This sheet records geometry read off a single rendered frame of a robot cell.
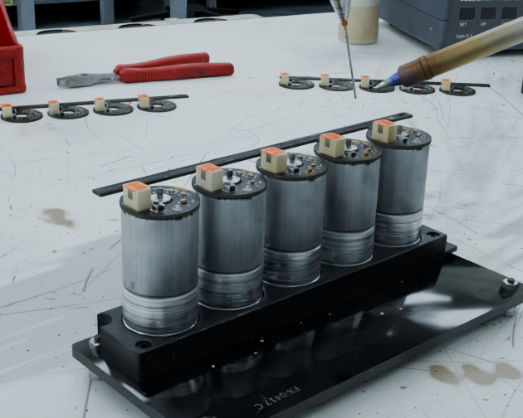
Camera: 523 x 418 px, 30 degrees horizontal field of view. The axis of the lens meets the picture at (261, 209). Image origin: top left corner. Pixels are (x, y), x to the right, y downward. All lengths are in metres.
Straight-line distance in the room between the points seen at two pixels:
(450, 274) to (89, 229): 0.16
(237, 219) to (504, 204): 0.21
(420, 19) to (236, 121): 0.26
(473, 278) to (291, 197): 0.09
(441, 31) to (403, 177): 0.42
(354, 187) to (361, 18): 0.47
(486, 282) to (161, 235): 0.14
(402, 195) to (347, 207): 0.03
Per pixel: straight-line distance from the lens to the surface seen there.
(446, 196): 0.49
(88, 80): 0.66
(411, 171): 0.37
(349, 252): 0.36
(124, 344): 0.30
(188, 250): 0.30
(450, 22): 0.78
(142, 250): 0.30
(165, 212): 0.29
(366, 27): 0.81
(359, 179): 0.35
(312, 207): 0.33
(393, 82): 0.34
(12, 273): 0.40
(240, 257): 0.31
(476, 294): 0.37
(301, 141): 0.36
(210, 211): 0.31
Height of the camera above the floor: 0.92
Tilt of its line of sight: 22 degrees down
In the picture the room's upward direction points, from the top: 2 degrees clockwise
